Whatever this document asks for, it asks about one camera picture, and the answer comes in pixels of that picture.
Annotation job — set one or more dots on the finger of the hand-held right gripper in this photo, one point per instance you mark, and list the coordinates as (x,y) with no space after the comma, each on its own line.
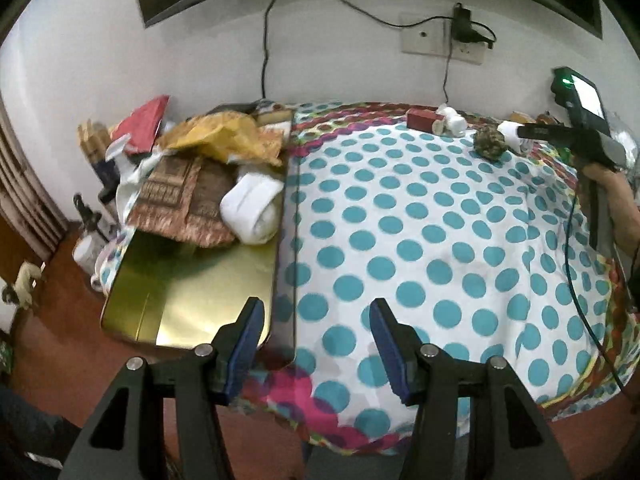
(545,131)

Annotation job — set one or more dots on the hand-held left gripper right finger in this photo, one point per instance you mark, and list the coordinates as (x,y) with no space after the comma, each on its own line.
(395,355)

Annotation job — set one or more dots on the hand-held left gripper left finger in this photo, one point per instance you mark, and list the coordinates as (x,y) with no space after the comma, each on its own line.
(245,355)

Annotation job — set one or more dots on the gold tin box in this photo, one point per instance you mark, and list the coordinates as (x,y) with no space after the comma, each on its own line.
(200,290)

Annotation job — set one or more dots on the brown snack packet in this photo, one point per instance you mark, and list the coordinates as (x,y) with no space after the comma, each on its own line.
(205,210)

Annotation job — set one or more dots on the brown patterned cloth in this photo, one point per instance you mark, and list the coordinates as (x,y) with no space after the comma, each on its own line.
(165,190)

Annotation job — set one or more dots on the yellow snack bag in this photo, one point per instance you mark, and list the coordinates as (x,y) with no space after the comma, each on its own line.
(220,132)

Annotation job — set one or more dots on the person's right hand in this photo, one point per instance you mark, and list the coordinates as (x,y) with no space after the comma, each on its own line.
(625,210)

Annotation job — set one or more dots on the dark crumpled bundle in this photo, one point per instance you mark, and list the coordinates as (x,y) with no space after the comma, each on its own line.
(490,144)

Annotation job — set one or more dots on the clear plastic bag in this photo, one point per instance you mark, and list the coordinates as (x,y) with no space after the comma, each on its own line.
(631,145)

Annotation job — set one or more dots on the polka dot blanket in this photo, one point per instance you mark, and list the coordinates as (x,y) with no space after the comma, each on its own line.
(425,260)

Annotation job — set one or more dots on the black plug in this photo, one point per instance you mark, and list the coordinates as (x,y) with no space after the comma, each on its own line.
(482,39)

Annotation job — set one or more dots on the red green box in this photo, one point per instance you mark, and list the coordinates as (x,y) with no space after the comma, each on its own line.
(422,120)

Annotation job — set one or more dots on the black charger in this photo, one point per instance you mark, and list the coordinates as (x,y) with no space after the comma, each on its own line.
(461,22)

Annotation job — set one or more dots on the white cup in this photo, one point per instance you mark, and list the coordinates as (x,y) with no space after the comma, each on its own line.
(85,255)

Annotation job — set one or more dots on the black bottle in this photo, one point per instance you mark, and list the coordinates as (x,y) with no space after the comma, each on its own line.
(92,215)

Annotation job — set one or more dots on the small pale figurine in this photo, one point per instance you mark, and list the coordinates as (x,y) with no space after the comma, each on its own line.
(22,282)

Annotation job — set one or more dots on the red packet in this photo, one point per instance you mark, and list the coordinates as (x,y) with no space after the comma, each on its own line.
(142,122)

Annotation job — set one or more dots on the wooden slatted cabinet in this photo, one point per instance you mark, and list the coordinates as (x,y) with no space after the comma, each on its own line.
(25,185)

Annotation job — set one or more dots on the white wall socket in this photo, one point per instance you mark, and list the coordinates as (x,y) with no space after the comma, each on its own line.
(425,35)

